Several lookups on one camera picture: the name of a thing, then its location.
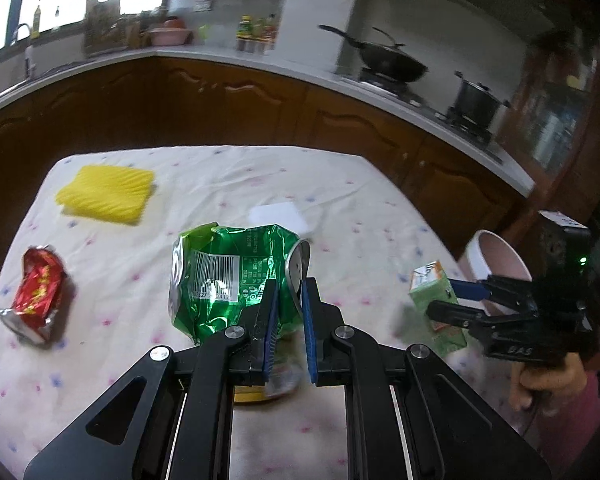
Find tall wooden glass cabinet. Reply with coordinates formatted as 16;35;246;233
495;25;600;241

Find crushed red can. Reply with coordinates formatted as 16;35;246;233
0;245;75;346

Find crushed green can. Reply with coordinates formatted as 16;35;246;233
169;223;313;348

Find person's right forearm pink sleeve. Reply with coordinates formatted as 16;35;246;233
530;370;600;466

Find person's right hand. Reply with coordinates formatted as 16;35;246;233
510;352;588;411

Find yellow foam sheet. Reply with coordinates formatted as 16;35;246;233
54;165;157;226

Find brown printed bag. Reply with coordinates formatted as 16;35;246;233
83;0;128;57

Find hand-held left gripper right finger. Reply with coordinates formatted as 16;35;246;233
300;276;553;480

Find black wok with lid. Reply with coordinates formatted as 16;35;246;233
319;24;429;84

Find gas stove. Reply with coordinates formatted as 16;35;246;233
340;67;506;163

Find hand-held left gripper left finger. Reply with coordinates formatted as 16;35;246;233
22;277;281;480

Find wooden lower cabinets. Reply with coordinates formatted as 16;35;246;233
0;55;531;241

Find black cooking pot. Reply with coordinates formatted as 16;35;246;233
448;71;512;128

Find pink bin with white rim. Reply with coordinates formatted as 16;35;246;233
457;229;533;321

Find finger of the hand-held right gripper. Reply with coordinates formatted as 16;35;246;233
450;274;536;311
426;300;511;333

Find green juice carton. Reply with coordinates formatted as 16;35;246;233
409;260;468;356

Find white paper piece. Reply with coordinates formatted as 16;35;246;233
248;201;313;236

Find white kitchen countertop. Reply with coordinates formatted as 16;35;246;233
0;45;536;198

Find pink basin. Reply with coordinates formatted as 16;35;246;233
144;17;193;47

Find seasoning bottles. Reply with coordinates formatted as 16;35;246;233
254;12;281;41

